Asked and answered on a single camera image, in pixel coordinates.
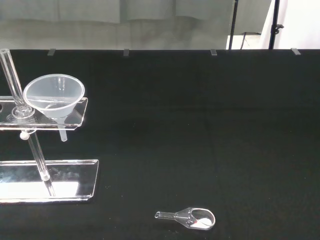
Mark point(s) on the clear funnel stand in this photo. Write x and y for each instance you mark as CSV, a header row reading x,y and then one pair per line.
x,y
75,175

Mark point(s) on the clear glass weighing funnel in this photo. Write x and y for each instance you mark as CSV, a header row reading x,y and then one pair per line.
x,y
200,221

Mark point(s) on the black bench cloth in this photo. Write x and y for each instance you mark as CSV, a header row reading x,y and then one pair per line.
x,y
200,125

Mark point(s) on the grey cloth clip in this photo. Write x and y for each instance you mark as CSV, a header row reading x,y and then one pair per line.
x,y
296,51
51,52
126,52
214,52

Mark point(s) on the grey curtain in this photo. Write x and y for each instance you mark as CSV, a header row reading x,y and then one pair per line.
x,y
100,25

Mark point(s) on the thin black tripod pole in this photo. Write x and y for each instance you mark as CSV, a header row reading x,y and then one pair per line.
x,y
233,25

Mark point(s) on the black tripod pole with knob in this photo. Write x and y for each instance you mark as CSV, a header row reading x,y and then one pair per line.
x,y
274,22

